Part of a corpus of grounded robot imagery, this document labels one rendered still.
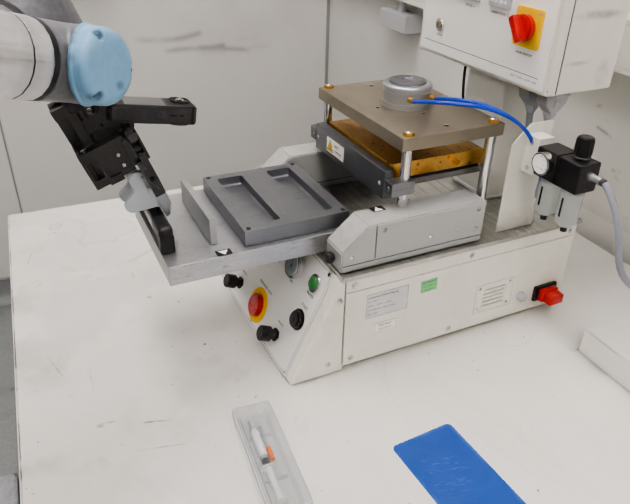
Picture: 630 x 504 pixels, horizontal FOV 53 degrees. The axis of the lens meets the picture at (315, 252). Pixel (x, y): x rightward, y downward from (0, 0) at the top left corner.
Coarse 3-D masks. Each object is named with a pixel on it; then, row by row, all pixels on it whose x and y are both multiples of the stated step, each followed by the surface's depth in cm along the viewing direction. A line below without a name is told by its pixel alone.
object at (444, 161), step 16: (336, 128) 107; (352, 128) 106; (368, 144) 100; (384, 144) 100; (448, 144) 100; (464, 144) 101; (384, 160) 94; (400, 160) 94; (416, 160) 95; (432, 160) 96; (448, 160) 97; (464, 160) 99; (480, 160) 100; (416, 176) 97; (432, 176) 98; (448, 176) 99
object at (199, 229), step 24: (192, 192) 95; (144, 216) 96; (168, 216) 96; (192, 216) 96; (216, 216) 97; (192, 240) 90; (216, 240) 89; (240, 240) 91; (288, 240) 91; (312, 240) 92; (168, 264) 85; (192, 264) 85; (216, 264) 87; (240, 264) 89; (264, 264) 91
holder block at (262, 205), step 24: (264, 168) 107; (288, 168) 107; (216, 192) 98; (240, 192) 102; (264, 192) 99; (288, 192) 102; (312, 192) 100; (240, 216) 92; (264, 216) 95; (288, 216) 92; (312, 216) 92; (336, 216) 93; (264, 240) 90
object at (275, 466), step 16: (240, 416) 88; (256, 416) 88; (272, 416) 88; (256, 432) 86; (272, 432) 86; (256, 448) 83; (272, 448) 83; (288, 448) 83; (256, 464) 81; (272, 464) 81; (288, 464) 81; (272, 480) 79; (288, 480) 79; (272, 496) 77; (288, 496) 77; (304, 496) 77
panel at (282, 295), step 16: (304, 256) 99; (240, 272) 115; (256, 272) 110; (272, 272) 106; (304, 272) 98; (320, 272) 95; (240, 288) 114; (256, 288) 109; (272, 288) 105; (288, 288) 101; (304, 288) 97; (320, 288) 94; (240, 304) 113; (272, 304) 104; (288, 304) 100; (304, 304) 97; (256, 320) 107; (272, 320) 103; (288, 320) 99; (304, 320) 96; (288, 336) 99; (304, 336) 95; (272, 352) 102; (288, 352) 98; (288, 368) 97
